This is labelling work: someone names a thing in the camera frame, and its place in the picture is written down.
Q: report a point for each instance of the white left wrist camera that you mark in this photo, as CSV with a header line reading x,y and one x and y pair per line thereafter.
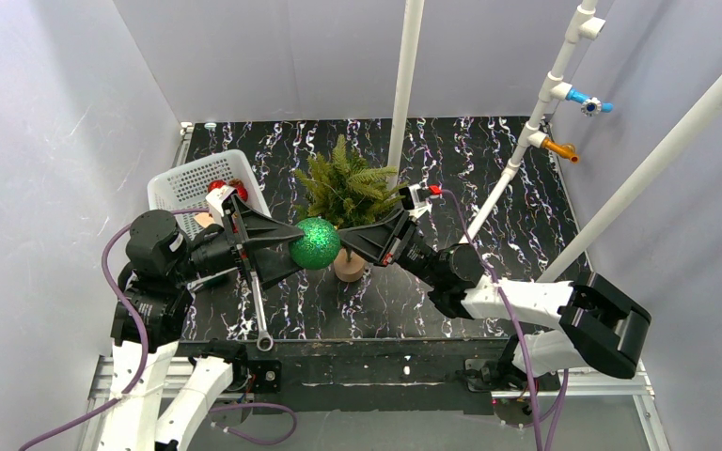
x,y
216,198

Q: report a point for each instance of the small green christmas tree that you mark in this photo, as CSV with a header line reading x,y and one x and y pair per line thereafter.
x,y
346,191

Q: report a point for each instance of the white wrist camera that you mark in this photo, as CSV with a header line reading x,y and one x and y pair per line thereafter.
x,y
216,198
417,199

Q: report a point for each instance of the white plastic basket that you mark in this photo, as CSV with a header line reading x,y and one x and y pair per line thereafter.
x,y
185,187

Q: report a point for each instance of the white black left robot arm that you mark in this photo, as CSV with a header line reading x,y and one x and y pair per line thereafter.
x,y
154,298

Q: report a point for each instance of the green glitter bauble ornament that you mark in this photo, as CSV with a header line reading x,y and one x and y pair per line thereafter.
x,y
319,246

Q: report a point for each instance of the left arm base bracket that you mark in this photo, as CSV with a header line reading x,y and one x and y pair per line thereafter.
x,y
251,375

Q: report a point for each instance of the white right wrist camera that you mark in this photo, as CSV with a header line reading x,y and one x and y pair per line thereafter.
x,y
417,199

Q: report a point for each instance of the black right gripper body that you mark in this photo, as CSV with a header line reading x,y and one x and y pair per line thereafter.
x,y
399,240

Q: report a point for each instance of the white PVC pipe frame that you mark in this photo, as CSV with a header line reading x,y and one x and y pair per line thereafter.
x,y
483,62

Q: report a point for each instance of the orange brass tap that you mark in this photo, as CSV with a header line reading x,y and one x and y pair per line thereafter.
x,y
565,151

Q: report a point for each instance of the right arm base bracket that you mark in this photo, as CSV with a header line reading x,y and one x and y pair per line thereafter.
x,y
488,376

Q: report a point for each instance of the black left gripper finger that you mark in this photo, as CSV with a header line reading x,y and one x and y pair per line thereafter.
x,y
257,230
273,267

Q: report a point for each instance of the silver combination wrench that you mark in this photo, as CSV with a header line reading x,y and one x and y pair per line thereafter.
x,y
264,341

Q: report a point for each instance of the blue tap valve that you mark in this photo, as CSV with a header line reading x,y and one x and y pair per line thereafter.
x,y
589,105

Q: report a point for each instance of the red bauble ornament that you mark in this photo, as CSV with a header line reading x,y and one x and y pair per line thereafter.
x,y
239,188
217,185

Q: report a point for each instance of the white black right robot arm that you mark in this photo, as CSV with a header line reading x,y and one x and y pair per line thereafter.
x,y
587,322

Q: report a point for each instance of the black front mounting rail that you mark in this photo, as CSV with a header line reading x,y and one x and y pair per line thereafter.
x,y
377,375

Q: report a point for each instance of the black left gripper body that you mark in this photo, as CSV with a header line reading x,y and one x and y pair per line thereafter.
x,y
239,238

